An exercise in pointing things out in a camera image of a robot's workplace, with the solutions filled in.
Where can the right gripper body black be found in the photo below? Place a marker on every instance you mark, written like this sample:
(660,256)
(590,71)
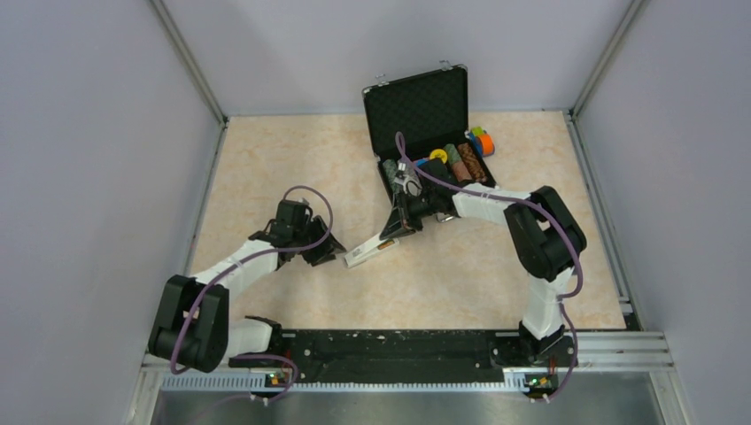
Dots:
(418,207)

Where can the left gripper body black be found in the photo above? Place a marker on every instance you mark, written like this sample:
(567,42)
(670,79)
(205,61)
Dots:
(313,231)

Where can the white battery cover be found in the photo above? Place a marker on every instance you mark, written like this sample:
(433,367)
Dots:
(364,251)

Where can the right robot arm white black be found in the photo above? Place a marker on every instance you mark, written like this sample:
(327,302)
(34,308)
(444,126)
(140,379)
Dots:
(546,237)

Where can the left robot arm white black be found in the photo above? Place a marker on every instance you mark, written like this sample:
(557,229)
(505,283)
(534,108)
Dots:
(192,329)

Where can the yellow big blind chip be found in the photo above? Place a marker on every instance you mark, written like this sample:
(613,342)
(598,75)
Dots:
(439,154)

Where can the black poker chip case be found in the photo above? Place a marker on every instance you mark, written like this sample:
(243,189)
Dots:
(431,111)

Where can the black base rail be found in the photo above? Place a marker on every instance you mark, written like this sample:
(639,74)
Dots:
(417,356)

